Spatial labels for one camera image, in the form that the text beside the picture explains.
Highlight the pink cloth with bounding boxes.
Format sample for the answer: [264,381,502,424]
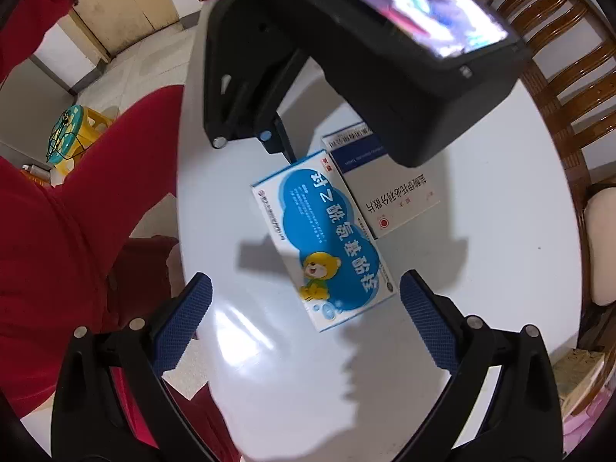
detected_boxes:
[563,390,616,453]

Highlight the person's left forearm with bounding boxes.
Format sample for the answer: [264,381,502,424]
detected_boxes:
[0,0,80,82]

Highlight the person's left leg red pants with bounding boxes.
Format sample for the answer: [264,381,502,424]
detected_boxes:
[0,84,186,309]

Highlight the wooden chair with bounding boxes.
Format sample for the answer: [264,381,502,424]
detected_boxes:
[481,0,616,213]

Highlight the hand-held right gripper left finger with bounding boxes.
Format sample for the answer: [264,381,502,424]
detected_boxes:
[50,272,215,462]

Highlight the yellow plastic stool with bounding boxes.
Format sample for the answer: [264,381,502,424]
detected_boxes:
[53,106,116,186]

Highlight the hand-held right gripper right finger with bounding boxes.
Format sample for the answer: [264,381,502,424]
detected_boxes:
[399,269,564,462]

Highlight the cream cushion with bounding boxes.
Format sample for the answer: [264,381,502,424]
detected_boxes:
[582,183,616,306]

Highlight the white medicine box blue stripe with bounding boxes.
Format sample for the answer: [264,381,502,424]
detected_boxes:
[320,127,441,240]

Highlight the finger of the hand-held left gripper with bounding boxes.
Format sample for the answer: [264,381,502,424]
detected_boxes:
[202,0,309,163]

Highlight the teal round lid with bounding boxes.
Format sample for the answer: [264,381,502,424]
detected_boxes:
[45,103,94,164]

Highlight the cream cabinet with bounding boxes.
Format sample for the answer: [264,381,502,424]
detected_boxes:
[70,0,203,63]

